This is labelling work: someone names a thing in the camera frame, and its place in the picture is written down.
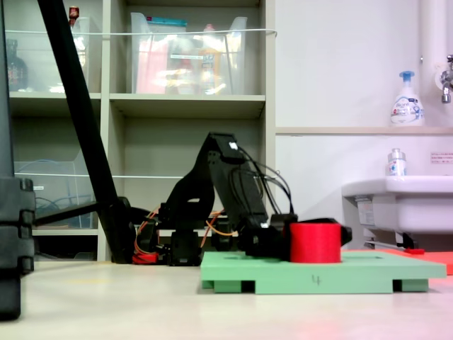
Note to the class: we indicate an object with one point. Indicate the white soap pump bottle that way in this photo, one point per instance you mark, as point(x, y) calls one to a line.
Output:
point(407, 110)

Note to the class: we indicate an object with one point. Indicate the beige shelf unit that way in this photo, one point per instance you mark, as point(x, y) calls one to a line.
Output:
point(187, 102)

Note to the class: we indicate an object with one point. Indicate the red cylinder block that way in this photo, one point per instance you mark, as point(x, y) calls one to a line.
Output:
point(315, 244)

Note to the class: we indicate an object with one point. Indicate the clear file box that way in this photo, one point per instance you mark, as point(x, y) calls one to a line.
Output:
point(53, 191)

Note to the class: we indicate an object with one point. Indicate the red printed wall sticker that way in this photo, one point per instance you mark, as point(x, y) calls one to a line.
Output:
point(442, 158)

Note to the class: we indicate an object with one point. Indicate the black tripod with notched leg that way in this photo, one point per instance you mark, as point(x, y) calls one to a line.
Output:
point(14, 212)

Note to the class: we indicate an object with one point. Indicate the metal faucet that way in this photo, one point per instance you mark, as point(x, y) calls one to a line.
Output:
point(446, 79)

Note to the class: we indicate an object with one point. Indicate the bottle with red cap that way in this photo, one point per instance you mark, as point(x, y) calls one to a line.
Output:
point(73, 14)

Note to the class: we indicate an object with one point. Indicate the bag with blue strip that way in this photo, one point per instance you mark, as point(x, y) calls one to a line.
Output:
point(166, 22)

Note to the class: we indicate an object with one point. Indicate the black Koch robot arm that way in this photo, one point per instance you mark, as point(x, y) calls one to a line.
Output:
point(240, 184)

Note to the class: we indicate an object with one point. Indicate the dark glass bottle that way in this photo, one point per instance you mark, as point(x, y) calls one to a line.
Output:
point(16, 71)

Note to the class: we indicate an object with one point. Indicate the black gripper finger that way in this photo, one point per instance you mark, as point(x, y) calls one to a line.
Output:
point(347, 236)
point(284, 252)

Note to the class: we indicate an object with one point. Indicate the large clear storage bin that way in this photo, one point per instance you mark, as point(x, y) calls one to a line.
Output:
point(240, 53)

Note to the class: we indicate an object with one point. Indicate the white sink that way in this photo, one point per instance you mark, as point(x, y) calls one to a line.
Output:
point(407, 209)

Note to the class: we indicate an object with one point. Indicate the small clear bottle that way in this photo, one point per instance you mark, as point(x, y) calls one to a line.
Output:
point(396, 166)

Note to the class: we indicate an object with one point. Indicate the green shape sorting board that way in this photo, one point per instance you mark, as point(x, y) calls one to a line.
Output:
point(354, 278)

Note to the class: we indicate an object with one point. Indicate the pink pack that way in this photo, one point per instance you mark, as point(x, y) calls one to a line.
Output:
point(150, 71)

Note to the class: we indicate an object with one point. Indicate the red arm base plate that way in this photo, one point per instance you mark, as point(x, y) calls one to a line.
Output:
point(145, 258)

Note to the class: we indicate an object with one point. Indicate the bottle with pink cap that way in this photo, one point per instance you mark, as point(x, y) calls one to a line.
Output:
point(209, 60)

